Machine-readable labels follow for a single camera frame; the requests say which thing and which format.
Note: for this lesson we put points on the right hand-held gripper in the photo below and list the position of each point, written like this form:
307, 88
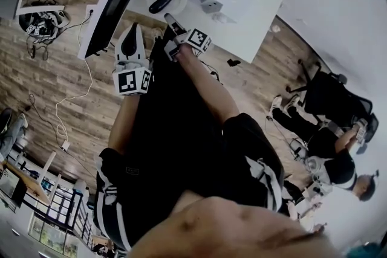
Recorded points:
198, 39

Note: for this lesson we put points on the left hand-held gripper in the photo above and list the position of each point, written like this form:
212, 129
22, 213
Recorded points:
130, 81

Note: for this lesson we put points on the person's right forearm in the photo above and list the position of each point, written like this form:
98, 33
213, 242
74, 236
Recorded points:
208, 87

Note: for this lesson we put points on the person's left forearm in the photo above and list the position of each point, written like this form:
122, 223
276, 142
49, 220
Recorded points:
124, 124

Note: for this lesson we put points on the person's left white shoe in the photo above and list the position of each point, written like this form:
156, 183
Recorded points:
157, 34

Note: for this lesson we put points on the white power strip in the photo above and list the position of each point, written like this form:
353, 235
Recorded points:
90, 13

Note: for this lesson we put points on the white table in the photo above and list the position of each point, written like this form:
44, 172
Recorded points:
229, 39

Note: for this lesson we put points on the black scrap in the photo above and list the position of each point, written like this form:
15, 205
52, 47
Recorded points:
234, 62

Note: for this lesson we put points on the black equipment pile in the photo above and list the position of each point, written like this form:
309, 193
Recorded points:
42, 22

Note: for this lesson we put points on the person's black clothed body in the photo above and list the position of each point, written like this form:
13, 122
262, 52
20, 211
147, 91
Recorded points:
175, 136

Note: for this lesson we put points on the crumpled paper ball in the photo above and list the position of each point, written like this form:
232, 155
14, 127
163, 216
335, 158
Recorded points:
275, 28

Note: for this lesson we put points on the white power adapter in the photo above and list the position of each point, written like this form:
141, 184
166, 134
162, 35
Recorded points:
65, 145

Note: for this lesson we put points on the wooden desk with white legs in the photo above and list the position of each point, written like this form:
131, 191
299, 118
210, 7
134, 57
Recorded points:
27, 184

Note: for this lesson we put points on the black office chair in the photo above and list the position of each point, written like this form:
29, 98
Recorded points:
332, 99

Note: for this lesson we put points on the black metal railing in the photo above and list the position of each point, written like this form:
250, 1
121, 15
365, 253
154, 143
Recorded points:
66, 214

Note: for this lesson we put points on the black monitor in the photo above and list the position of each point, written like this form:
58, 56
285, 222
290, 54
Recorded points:
12, 188

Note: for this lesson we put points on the person's face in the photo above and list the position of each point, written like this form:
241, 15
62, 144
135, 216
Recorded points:
226, 226

